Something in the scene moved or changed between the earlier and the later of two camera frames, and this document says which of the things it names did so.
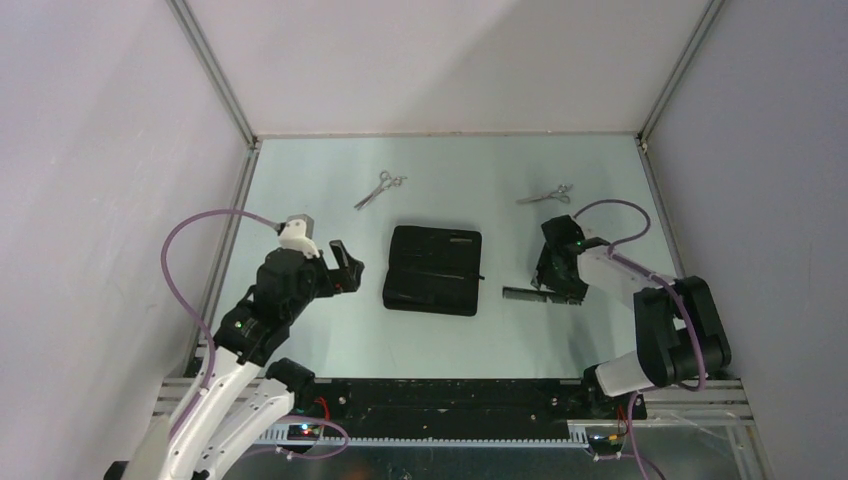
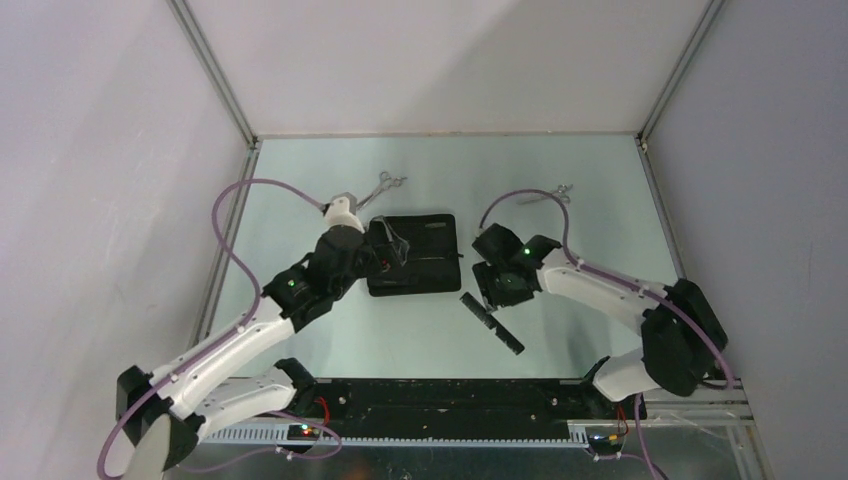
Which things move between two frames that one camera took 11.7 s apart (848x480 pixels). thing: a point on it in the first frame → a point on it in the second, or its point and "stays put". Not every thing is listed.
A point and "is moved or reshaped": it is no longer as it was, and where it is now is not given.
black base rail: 454,413 stays put
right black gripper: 574,291 → 490,296
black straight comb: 528,294 is moved or reshaped
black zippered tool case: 434,270 is moved or reshaped
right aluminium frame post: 678,72 stays put
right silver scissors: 560,194 stays put
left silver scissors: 385,181 stays put
